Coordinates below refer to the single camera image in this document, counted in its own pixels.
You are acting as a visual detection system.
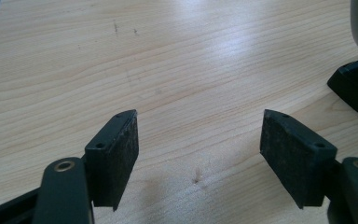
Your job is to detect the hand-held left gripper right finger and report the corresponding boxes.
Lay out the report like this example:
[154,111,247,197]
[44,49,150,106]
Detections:
[259,108,338,210]

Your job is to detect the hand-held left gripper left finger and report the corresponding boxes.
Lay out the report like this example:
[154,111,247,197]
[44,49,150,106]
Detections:
[84,109,140,212]

